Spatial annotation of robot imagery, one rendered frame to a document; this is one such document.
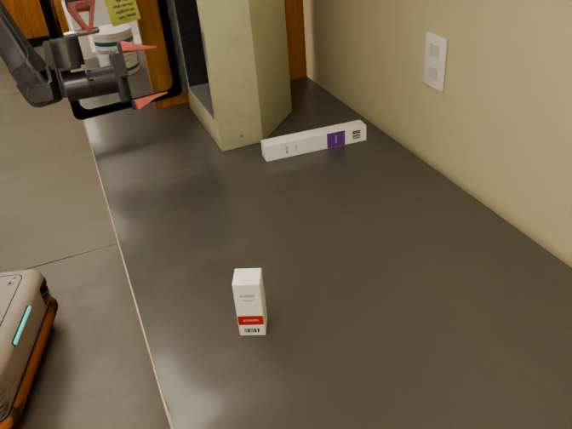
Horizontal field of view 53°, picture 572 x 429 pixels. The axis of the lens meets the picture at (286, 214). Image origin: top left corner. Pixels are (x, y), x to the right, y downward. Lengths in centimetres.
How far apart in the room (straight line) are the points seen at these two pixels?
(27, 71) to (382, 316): 85
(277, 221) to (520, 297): 47
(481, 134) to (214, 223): 57
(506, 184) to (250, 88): 62
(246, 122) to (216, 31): 23
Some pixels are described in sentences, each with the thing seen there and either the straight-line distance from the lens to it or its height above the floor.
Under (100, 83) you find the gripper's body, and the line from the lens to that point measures 126.
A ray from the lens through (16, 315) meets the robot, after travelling 221.
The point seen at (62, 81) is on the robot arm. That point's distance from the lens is 127.
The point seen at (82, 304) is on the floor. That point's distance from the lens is 258.
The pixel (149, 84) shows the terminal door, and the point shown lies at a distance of 165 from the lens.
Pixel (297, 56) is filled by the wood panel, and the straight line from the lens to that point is 184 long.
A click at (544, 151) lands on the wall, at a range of 110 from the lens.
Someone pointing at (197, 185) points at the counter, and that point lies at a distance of 131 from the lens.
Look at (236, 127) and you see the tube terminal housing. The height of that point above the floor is 100.
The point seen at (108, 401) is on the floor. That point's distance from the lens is 216.
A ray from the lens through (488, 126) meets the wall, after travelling 119.
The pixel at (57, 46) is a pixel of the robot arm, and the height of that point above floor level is 127.
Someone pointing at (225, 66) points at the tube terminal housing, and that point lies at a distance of 136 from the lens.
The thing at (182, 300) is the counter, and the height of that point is 94.
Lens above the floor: 158
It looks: 34 degrees down
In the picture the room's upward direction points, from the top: 5 degrees counter-clockwise
